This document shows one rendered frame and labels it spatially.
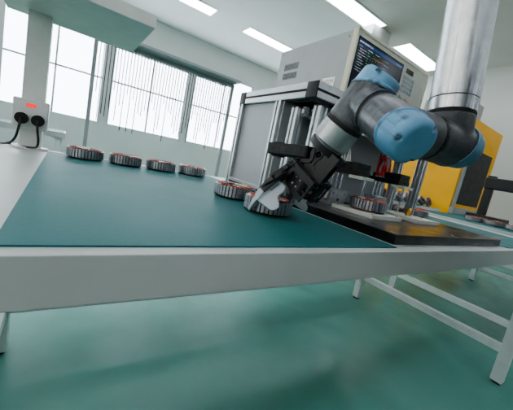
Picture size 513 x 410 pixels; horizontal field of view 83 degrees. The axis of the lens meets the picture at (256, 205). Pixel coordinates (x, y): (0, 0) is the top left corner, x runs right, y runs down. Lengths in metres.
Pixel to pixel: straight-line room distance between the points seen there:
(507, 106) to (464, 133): 6.10
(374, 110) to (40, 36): 1.04
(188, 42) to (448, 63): 7.15
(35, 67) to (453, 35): 1.12
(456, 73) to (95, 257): 0.58
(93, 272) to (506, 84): 6.76
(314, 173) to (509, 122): 6.09
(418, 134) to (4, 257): 0.48
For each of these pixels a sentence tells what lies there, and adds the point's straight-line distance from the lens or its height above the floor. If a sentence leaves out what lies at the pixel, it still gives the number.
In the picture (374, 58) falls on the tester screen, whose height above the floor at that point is 1.26.
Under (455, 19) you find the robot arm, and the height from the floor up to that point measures 1.16.
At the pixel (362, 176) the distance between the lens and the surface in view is 0.98.
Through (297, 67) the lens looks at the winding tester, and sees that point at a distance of 1.23.
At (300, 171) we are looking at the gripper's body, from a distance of 0.59.
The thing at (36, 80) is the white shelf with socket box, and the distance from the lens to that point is 1.22.
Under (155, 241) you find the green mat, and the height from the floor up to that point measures 0.75.
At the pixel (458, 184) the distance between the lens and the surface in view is 4.63.
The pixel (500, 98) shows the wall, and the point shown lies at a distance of 6.77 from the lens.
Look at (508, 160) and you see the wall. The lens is 6.44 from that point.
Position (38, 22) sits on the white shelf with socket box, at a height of 1.14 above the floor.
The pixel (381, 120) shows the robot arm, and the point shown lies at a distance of 0.49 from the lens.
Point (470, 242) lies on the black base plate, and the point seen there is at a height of 0.76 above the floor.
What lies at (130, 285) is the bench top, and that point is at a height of 0.72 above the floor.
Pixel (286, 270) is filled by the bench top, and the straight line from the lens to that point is 0.41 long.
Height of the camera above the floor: 0.86
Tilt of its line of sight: 8 degrees down
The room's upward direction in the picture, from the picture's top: 12 degrees clockwise
